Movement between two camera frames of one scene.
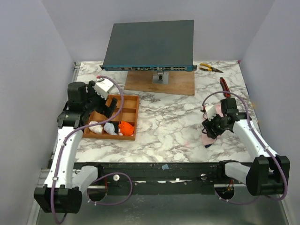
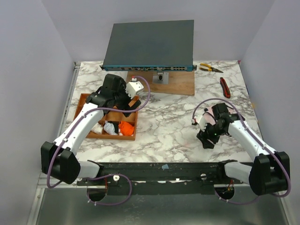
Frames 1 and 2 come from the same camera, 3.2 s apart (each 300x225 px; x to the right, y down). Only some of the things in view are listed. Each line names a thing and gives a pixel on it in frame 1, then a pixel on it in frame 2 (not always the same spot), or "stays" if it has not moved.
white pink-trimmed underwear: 97,129 stays
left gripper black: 104,109 -> 122,90
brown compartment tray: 123,127 stays
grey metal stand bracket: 162,78 stays
